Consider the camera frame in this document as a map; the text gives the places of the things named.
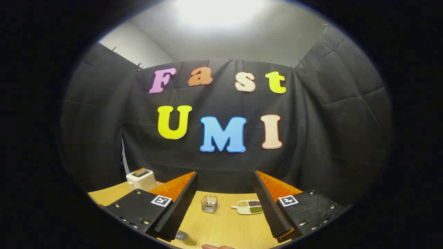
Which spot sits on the black backdrop cloth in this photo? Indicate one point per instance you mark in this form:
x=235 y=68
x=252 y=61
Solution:
x=311 y=138

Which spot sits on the white divided snack dish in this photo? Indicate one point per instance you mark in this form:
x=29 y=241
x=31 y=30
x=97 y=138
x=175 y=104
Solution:
x=244 y=211

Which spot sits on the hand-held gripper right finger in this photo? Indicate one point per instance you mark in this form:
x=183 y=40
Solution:
x=273 y=214

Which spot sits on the wooden table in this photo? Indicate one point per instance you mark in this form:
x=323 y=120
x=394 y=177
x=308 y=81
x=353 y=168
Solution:
x=225 y=228

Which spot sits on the toast slice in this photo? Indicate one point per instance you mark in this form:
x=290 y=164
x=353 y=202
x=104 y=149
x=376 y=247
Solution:
x=140 y=172

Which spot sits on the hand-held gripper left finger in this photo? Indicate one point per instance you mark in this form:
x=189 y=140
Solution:
x=180 y=211

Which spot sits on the white toaster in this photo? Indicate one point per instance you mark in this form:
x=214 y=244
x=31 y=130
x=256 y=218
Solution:
x=143 y=182

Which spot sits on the silver bottle with green label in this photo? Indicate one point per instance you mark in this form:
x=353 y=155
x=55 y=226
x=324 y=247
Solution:
x=185 y=238

